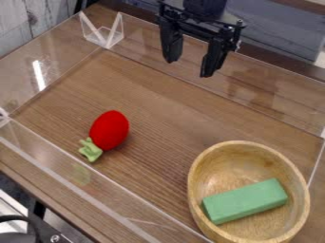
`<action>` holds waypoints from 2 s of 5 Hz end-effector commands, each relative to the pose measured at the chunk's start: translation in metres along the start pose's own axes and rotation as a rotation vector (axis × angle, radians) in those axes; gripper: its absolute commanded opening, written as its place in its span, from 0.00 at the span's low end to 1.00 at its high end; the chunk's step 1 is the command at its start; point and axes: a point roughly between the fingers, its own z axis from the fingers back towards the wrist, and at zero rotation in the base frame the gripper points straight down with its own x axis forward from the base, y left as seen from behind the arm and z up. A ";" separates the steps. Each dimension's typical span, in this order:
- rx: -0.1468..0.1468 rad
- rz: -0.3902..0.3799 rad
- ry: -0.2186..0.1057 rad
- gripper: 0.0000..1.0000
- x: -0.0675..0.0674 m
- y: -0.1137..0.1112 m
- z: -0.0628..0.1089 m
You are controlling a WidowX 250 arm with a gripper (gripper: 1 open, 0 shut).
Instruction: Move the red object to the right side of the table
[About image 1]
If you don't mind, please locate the red plush strawberry toy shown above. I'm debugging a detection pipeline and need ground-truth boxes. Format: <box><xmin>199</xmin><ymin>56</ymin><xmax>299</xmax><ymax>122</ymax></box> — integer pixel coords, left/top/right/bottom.
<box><xmin>79</xmin><ymin>110</ymin><xmax>130</xmax><ymax>162</ymax></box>

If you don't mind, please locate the clear acrylic corner bracket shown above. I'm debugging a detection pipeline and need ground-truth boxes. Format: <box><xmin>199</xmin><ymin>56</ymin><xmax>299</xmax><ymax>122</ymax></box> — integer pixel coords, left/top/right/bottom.
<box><xmin>79</xmin><ymin>12</ymin><xmax>124</xmax><ymax>49</ymax></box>

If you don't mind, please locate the green rectangular block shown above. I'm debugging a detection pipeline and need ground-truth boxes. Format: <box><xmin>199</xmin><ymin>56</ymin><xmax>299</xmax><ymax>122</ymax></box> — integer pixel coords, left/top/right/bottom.
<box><xmin>200</xmin><ymin>178</ymin><xmax>287</xmax><ymax>225</ymax></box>

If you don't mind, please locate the black metal table frame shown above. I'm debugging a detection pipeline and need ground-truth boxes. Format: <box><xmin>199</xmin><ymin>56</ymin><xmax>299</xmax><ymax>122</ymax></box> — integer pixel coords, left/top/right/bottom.
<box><xmin>28</xmin><ymin>199</ymin><xmax>91</xmax><ymax>243</ymax></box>

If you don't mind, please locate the wooden bowl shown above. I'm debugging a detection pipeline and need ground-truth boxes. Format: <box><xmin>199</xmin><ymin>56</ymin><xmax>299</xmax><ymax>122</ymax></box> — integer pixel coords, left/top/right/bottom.
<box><xmin>187</xmin><ymin>140</ymin><xmax>310</xmax><ymax>243</ymax></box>

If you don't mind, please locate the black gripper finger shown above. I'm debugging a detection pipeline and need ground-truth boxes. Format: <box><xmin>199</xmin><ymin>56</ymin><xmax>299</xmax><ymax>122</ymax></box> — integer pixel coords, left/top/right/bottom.
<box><xmin>199</xmin><ymin>38</ymin><xmax>229</xmax><ymax>78</ymax></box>
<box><xmin>159</xmin><ymin>18</ymin><xmax>183</xmax><ymax>64</ymax></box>

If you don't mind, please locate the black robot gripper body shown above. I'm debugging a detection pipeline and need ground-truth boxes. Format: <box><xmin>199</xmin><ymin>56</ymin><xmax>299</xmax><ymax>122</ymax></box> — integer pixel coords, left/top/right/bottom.
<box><xmin>158</xmin><ymin>0</ymin><xmax>246</xmax><ymax>51</ymax></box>

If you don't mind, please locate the black cable lower left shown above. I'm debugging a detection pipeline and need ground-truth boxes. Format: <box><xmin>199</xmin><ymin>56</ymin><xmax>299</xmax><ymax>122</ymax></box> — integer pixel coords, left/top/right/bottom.
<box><xmin>0</xmin><ymin>215</ymin><xmax>43</xmax><ymax>243</ymax></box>

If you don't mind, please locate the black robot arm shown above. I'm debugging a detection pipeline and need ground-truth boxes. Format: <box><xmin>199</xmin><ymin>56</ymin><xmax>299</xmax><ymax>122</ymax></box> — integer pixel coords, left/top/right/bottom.
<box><xmin>156</xmin><ymin>0</ymin><xmax>246</xmax><ymax>78</ymax></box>

